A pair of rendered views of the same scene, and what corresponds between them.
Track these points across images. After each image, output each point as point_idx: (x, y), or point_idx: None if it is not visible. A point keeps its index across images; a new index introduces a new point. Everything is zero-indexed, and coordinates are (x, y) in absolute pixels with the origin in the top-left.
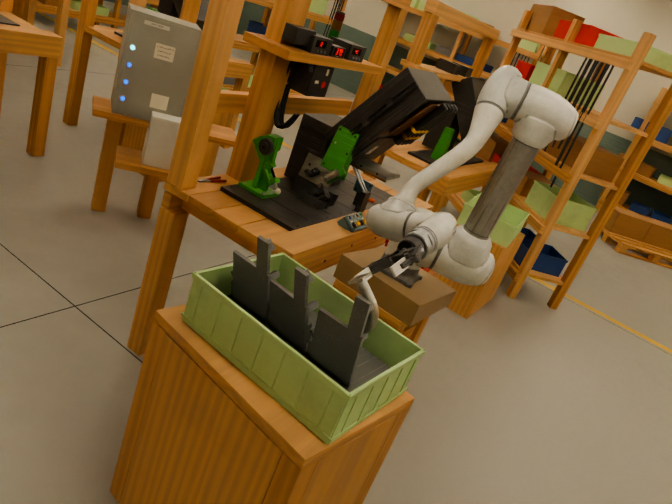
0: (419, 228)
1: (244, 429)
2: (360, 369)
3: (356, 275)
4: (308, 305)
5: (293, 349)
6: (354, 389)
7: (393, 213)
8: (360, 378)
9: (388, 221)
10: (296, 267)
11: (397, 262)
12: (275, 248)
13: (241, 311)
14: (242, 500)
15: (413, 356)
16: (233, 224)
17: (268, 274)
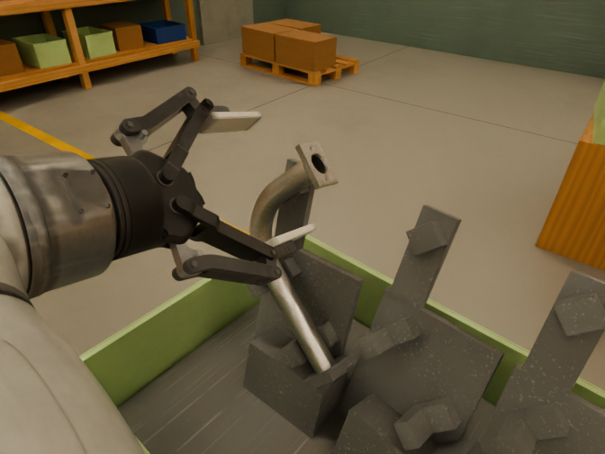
0: (39, 172)
1: None
2: (214, 404)
3: (308, 225)
4: (383, 328)
5: (380, 276)
6: (243, 346)
7: (44, 369)
8: (223, 377)
9: (98, 382)
10: (458, 218)
11: (239, 112)
12: (554, 304)
13: (506, 339)
14: None
15: (119, 333)
16: None
17: (520, 367)
